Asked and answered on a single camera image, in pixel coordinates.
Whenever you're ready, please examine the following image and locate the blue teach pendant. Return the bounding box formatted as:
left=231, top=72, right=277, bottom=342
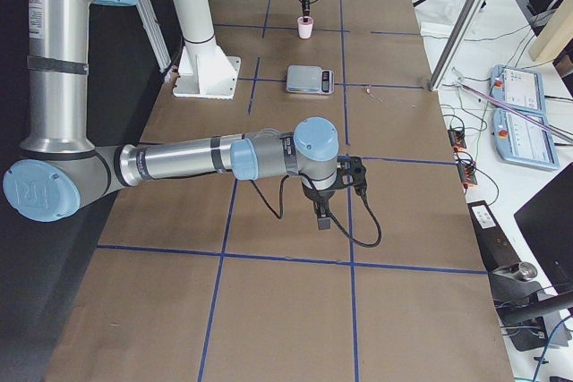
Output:
left=492, top=108, right=560, bottom=170
left=490, top=64, right=546, bottom=114

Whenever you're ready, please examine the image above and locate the black monitor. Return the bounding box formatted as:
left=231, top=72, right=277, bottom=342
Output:
left=514, top=164, right=573, bottom=290

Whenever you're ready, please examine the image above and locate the lower blue teach pendant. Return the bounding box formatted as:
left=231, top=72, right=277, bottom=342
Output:
left=492, top=108, right=560, bottom=170

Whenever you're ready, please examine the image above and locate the digital kitchen scale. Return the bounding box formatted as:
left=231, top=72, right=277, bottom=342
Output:
left=286, top=64, right=334, bottom=95

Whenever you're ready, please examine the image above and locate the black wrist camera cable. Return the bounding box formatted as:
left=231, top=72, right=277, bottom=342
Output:
left=250, top=175, right=383, bottom=248

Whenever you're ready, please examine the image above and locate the upper blue teach pendant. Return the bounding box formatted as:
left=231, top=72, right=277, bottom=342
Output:
left=490, top=64, right=546, bottom=114

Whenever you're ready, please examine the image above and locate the aluminium frame post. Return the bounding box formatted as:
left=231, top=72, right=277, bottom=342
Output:
left=429, top=0, right=484, bottom=91

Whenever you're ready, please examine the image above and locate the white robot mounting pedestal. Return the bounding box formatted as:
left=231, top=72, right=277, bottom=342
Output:
left=173, top=0, right=241, bottom=99

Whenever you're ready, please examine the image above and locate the black box with label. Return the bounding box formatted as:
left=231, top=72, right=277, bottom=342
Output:
left=467, top=200, right=521, bottom=272

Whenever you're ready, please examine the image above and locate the wooden plank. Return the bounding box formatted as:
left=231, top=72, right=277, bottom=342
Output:
left=529, top=0, right=573, bottom=63

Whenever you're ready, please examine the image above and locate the pink plastic cup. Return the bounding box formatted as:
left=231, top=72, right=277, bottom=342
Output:
left=297, top=16, right=314, bottom=39

